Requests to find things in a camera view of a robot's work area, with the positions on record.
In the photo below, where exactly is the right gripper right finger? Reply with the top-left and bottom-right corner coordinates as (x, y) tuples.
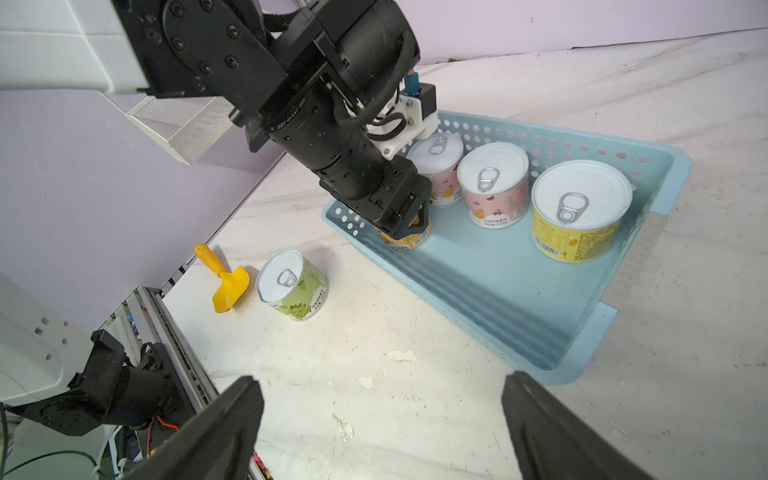
(501, 371), (650, 479)

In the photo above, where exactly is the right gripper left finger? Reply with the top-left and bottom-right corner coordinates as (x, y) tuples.
(127, 376), (264, 480)

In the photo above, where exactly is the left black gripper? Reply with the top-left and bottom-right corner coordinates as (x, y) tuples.
(245, 89), (431, 240)

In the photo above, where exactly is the orange label can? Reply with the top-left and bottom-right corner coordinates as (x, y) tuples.
(378, 210), (433, 253)

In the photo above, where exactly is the pink label can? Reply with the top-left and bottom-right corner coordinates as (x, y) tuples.
(457, 142), (530, 229)
(407, 132), (464, 207)

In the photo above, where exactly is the light blue plastic basket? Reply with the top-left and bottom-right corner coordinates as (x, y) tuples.
(320, 109), (695, 386)

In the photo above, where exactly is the yellow label can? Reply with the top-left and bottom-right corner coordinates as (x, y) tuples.
(531, 160), (633, 264)

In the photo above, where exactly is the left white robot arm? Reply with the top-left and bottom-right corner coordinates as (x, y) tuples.
(1, 1), (436, 239)

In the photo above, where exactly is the green label can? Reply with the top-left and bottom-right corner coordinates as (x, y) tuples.
(256, 249), (328, 321)

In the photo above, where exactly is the yellow plastic scoop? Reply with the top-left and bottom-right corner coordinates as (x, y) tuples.
(194, 244), (250, 313)

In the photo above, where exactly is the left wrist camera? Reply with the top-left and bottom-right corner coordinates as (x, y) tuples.
(365, 70), (438, 160)

